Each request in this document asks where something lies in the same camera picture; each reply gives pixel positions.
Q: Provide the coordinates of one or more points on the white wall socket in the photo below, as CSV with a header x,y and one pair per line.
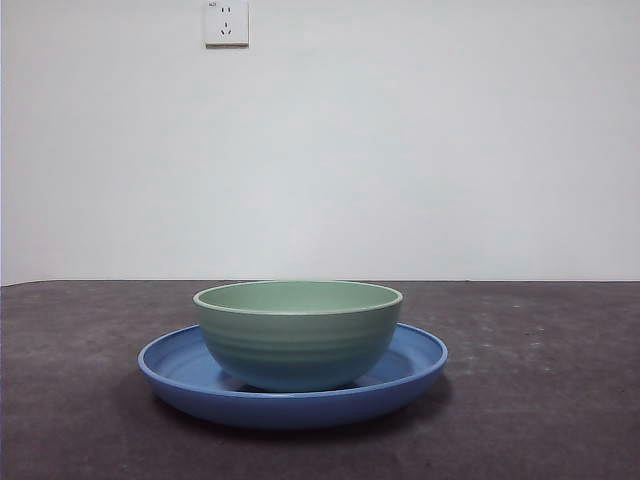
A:
x,y
227,25

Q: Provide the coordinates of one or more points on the green ribbed bowl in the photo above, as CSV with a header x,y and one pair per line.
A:
x,y
300,350

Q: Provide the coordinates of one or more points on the blue round plate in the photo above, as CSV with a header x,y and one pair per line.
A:
x,y
290,410

